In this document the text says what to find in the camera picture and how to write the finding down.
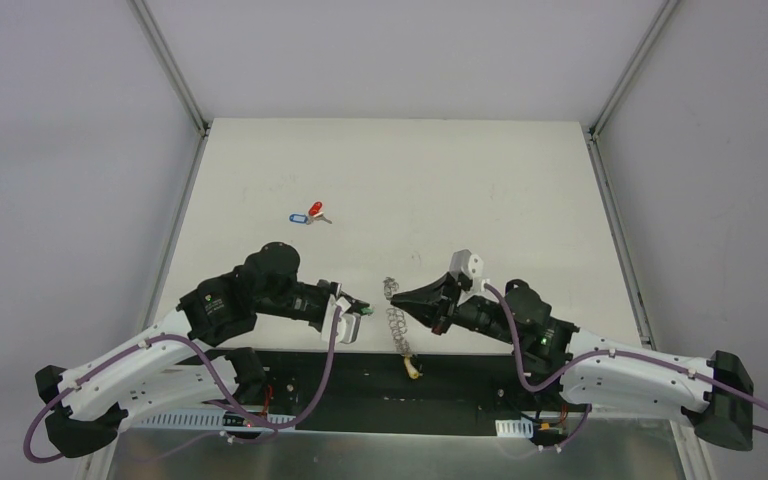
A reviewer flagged large metal keyring with rings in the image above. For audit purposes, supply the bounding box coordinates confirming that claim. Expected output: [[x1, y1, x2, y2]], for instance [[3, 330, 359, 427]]
[[383, 277, 412, 358]]

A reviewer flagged yellow tagged key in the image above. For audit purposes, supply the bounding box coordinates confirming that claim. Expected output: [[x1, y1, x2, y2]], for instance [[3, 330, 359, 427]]
[[403, 356, 422, 380]]

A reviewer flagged blue tagged key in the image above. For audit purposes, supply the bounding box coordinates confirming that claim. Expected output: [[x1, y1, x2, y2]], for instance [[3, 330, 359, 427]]
[[289, 213, 309, 224]]

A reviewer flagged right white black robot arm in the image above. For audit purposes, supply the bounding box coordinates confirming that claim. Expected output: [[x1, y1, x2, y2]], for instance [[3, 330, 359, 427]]
[[389, 274, 754, 451]]

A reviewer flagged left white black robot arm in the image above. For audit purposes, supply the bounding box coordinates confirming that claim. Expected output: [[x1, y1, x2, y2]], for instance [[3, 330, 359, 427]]
[[23, 242, 372, 463]]

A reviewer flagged left circuit board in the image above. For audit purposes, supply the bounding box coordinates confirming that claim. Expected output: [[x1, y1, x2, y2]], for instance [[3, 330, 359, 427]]
[[222, 411, 269, 431]]

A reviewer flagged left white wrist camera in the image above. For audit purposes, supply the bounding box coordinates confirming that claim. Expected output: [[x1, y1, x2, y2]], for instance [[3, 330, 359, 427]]
[[320, 297, 361, 344]]

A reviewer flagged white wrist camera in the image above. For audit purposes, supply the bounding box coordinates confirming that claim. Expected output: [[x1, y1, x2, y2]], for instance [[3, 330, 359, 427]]
[[320, 297, 361, 344], [448, 249, 486, 293]]

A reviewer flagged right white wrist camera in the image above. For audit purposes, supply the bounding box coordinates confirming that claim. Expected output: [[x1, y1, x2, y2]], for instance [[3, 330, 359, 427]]
[[448, 249, 486, 293]]

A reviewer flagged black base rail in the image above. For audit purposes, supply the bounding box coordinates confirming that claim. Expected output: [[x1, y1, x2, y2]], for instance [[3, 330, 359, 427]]
[[230, 350, 585, 436]]

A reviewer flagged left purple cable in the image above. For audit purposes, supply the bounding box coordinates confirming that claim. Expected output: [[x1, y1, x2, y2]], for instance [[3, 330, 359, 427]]
[[22, 305, 346, 464]]

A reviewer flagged right aluminium frame post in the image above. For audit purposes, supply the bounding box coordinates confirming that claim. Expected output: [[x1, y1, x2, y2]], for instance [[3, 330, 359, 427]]
[[585, 0, 682, 350]]

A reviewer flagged aluminium frame post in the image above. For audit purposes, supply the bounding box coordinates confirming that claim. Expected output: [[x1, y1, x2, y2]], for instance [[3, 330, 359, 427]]
[[128, 0, 212, 332], [585, 0, 682, 350]]

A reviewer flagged left aluminium frame post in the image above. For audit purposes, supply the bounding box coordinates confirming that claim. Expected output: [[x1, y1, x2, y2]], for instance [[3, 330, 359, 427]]
[[128, 0, 212, 332]]

